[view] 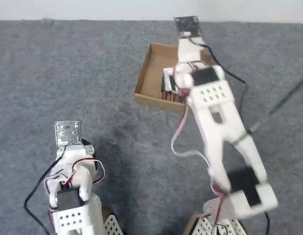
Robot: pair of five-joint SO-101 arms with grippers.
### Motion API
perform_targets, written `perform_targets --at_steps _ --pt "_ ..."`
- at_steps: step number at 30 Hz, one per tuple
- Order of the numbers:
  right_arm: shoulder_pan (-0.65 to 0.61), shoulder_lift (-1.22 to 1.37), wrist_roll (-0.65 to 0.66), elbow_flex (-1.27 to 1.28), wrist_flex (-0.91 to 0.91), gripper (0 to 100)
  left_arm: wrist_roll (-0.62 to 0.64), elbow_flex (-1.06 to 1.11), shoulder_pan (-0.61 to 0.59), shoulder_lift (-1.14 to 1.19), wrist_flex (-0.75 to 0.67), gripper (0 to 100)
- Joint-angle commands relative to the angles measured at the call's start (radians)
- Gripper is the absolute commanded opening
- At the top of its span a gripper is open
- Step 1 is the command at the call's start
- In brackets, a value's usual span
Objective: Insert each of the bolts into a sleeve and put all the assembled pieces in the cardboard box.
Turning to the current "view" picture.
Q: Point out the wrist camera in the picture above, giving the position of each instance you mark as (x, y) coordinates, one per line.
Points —
(188, 24)
(67, 132)

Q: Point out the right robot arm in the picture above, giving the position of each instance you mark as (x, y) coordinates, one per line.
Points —
(215, 127)

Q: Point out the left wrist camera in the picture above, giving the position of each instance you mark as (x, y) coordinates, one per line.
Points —
(67, 132)

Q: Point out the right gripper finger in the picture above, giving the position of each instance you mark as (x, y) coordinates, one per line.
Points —
(171, 83)

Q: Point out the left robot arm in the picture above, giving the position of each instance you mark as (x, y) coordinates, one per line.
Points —
(75, 218)

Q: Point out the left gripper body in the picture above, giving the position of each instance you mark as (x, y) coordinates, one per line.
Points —
(73, 154)

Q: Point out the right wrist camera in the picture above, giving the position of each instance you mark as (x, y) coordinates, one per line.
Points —
(188, 24)

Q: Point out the cardboard box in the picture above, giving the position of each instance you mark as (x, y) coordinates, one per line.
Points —
(153, 71)

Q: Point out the copper bolt sleeve assembly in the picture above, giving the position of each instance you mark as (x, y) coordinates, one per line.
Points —
(172, 97)

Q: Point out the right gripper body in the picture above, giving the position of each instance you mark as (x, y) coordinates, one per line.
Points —
(190, 51)

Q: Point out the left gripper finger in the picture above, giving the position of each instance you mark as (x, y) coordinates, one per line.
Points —
(89, 148)

